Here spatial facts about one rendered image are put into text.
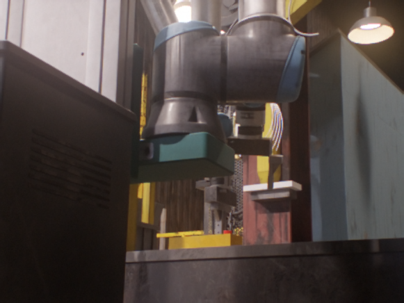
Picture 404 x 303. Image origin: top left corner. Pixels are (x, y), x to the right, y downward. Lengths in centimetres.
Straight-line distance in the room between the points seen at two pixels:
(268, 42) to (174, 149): 32
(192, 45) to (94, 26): 21
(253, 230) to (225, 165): 234
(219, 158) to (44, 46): 46
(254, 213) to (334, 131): 100
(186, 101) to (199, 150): 12
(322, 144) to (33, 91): 361
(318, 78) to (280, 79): 319
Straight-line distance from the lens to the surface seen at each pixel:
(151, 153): 136
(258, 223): 370
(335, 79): 455
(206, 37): 145
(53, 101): 98
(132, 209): 237
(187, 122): 134
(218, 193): 209
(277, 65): 141
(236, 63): 141
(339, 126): 443
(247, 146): 191
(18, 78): 93
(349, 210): 432
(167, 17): 201
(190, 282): 205
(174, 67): 141
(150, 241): 305
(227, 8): 452
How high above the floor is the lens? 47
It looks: 15 degrees up
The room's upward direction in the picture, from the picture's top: 1 degrees clockwise
